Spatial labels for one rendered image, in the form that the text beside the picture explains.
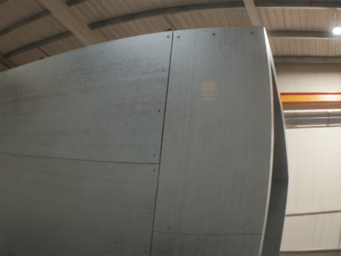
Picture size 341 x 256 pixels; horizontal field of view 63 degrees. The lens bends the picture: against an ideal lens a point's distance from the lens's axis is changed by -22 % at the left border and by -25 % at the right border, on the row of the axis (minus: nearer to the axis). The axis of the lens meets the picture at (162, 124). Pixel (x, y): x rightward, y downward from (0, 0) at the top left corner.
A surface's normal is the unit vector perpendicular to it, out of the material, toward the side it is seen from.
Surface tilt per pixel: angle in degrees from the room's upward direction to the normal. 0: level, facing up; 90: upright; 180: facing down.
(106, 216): 90
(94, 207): 90
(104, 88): 90
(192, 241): 90
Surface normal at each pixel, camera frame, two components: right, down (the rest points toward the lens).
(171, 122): -0.40, -0.31
